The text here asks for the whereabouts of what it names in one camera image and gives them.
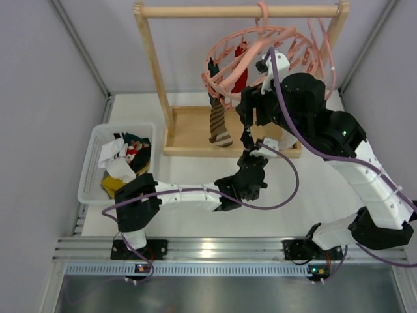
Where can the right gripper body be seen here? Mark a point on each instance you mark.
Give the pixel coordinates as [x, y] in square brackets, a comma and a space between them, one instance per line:
[247, 106]

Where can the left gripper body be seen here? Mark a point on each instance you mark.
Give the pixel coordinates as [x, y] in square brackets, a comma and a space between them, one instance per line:
[251, 160]

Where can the brown striped sock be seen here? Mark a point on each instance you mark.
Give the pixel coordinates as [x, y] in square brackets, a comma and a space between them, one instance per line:
[219, 135]

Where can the pink round clip hanger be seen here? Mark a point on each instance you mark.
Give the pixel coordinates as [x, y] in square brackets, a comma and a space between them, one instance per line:
[298, 48]

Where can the white sock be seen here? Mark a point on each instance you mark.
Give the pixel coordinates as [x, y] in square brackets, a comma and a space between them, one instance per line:
[120, 169]
[111, 151]

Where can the black white-striped sock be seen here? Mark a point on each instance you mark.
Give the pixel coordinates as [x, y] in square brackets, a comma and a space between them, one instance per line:
[247, 139]

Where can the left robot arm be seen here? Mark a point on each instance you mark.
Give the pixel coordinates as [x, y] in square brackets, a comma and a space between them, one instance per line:
[140, 200]

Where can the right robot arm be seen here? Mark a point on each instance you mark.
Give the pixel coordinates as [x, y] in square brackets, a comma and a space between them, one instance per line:
[297, 104]

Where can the pink clothes hanger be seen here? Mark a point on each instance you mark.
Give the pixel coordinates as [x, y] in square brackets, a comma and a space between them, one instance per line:
[325, 56]

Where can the dark patterned socks pile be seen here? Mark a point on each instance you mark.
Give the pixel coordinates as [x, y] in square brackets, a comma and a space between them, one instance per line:
[138, 153]

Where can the red sock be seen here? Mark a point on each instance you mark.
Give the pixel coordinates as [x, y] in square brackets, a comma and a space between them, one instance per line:
[241, 82]

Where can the white sheer garment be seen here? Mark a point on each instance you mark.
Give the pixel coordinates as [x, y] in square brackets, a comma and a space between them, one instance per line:
[287, 140]

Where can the teal sock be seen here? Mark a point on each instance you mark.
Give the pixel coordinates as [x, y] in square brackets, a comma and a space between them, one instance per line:
[213, 69]

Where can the wooden clothes rack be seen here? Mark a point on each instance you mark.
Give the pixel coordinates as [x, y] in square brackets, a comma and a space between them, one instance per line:
[185, 126]

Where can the yellow sock in basket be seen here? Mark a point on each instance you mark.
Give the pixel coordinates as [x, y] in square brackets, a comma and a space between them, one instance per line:
[110, 185]

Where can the white plastic basket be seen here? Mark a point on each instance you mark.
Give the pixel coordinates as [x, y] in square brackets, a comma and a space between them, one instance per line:
[90, 191]

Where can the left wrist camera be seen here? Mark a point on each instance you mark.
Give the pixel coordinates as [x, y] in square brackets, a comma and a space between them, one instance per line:
[265, 147]

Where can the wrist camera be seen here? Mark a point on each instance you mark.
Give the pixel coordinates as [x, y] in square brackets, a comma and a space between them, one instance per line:
[265, 147]
[268, 65]

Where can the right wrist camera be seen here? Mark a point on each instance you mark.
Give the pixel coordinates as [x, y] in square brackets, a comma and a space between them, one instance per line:
[268, 65]

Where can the aluminium mounting rail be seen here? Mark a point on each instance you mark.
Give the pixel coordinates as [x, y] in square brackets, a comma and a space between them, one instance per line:
[183, 256]

